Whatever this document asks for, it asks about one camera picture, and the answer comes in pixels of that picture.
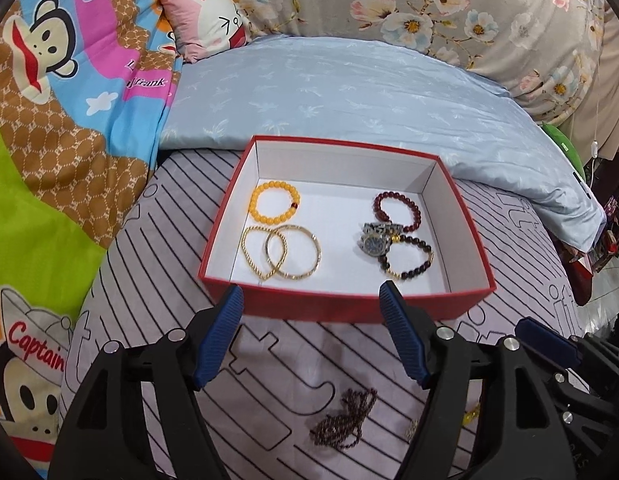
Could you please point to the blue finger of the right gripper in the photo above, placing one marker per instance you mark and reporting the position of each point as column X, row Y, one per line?
column 548, row 343

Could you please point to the light blue quilt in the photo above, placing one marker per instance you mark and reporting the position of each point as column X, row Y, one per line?
column 367, row 91

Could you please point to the silver wrist watch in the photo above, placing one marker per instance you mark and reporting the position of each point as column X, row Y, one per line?
column 376, row 237

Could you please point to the green plastic object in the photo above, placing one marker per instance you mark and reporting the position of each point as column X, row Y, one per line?
column 565, row 145

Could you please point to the beige curtain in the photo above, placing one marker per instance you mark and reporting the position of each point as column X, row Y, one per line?
column 578, row 126

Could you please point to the white hanging cord switch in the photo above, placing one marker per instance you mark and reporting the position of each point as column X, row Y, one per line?
column 594, row 146

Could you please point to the colourful monkey cartoon blanket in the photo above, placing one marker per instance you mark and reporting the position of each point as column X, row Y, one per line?
column 85, row 89

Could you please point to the pink rabbit pillow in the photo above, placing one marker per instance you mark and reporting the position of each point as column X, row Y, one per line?
column 204, row 28

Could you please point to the grey floral bedding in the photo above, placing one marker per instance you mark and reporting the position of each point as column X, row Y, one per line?
column 554, row 56

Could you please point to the red cardboard box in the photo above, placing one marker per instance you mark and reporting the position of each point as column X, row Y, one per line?
column 287, row 232

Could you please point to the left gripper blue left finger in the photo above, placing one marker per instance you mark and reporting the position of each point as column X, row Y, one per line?
column 212, row 333

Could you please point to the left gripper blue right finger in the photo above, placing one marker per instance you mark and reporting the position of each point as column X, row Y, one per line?
column 409, row 330

